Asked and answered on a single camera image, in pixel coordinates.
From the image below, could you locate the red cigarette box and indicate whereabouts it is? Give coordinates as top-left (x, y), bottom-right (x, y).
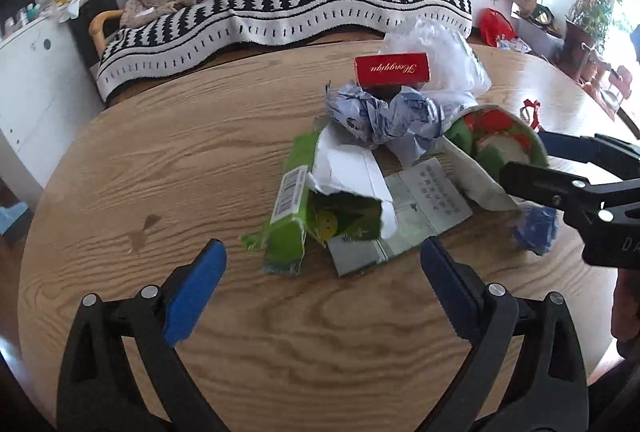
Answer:
top-left (354, 52), bottom-right (431, 88)

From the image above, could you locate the small blue crumpled wrapper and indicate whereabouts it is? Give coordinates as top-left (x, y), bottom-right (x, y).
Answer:
top-left (513, 205), bottom-right (559, 256)

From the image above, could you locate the red ribbon bow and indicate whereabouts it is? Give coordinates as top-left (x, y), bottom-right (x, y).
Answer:
top-left (520, 99), bottom-right (542, 132)

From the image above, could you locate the colourful paper bowl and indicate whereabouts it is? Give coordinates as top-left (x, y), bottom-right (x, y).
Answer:
top-left (436, 104), bottom-right (549, 212)

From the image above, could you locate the potted green plant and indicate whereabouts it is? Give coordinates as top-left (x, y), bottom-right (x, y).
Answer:
top-left (558, 0), bottom-right (620, 80)

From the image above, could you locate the clear plastic bag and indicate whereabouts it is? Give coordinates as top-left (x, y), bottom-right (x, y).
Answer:
top-left (380, 17), bottom-right (492, 106)

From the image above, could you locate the red plastic bag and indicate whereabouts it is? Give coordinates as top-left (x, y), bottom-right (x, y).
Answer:
top-left (477, 8), bottom-right (516, 47)

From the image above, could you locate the crumpled blue white wrapper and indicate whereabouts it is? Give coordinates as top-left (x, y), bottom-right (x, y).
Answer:
top-left (326, 82), bottom-right (450, 167)

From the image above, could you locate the green cardboard box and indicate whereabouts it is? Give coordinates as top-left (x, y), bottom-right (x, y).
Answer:
top-left (241, 129), bottom-right (382, 276)

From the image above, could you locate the white cabinet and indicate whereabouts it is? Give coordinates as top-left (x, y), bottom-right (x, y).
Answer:
top-left (0, 17), bottom-right (103, 209)

